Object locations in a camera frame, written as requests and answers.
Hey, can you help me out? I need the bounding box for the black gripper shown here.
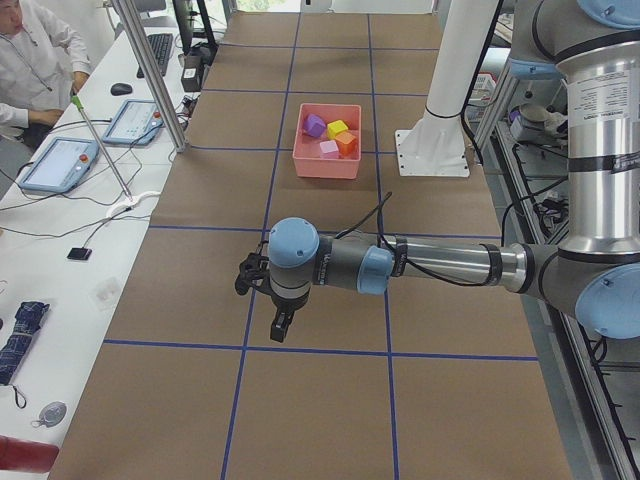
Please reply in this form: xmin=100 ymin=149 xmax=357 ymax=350
xmin=270 ymin=291 xmax=310 ymax=342

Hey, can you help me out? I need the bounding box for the pink foam block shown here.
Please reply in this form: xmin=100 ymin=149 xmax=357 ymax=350
xmin=319 ymin=140 xmax=340 ymax=159

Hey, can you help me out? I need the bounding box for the orange foam block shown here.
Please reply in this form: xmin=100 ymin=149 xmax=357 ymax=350
xmin=334 ymin=130 xmax=359 ymax=157

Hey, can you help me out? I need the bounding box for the purple foam block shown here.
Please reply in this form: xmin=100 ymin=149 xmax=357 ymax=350
xmin=303 ymin=113 xmax=326 ymax=138

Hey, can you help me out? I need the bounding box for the yellow foam block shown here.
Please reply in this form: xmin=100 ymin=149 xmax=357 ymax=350
xmin=326 ymin=119 xmax=349 ymax=140

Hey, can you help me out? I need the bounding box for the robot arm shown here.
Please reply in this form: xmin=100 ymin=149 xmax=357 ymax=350
xmin=260 ymin=1 xmax=639 ymax=341

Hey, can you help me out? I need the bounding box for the pink plastic bin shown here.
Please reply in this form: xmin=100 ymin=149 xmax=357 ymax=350
xmin=293 ymin=103 xmax=362 ymax=179

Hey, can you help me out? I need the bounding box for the small black device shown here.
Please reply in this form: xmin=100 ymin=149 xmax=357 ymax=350
xmin=66 ymin=247 xmax=92 ymax=261

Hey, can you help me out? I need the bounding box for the far teach pendant tablet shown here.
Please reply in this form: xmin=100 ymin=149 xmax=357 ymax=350
xmin=102 ymin=99 xmax=164 ymax=146

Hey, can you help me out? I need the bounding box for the teach pendant tablet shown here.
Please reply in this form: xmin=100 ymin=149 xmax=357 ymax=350
xmin=18 ymin=137 xmax=98 ymax=194
xmin=102 ymin=99 xmax=164 ymax=146

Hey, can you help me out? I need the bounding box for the folded blue umbrella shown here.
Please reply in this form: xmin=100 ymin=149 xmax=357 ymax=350
xmin=1 ymin=301 xmax=50 ymax=386

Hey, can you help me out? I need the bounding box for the near teach pendant tablet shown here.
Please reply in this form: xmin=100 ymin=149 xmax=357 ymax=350
xmin=18 ymin=137 xmax=98 ymax=194

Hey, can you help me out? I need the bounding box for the black computer mouse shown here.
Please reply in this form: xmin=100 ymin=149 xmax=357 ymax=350
xmin=110 ymin=82 xmax=133 ymax=96

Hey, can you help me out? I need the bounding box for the red object table edge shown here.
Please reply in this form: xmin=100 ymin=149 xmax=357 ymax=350
xmin=0 ymin=435 xmax=59 ymax=473

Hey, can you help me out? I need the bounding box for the black keyboard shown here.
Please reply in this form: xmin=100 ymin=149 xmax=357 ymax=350
xmin=147 ymin=33 xmax=174 ymax=76

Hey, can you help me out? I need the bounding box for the seated person white shirt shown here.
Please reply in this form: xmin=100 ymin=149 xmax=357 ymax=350
xmin=1 ymin=1 xmax=92 ymax=150

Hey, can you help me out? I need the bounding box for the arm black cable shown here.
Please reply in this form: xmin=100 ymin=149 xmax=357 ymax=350
xmin=332 ymin=190 xmax=494 ymax=289

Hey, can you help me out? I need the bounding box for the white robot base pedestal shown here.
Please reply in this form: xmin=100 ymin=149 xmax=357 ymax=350
xmin=395 ymin=0 xmax=501 ymax=178

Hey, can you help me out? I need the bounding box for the round silver keychain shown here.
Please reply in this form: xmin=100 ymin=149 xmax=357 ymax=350
xmin=31 ymin=401 xmax=67 ymax=428

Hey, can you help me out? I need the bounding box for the aluminium frame post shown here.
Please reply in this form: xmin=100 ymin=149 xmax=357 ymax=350
xmin=112 ymin=0 xmax=187 ymax=153

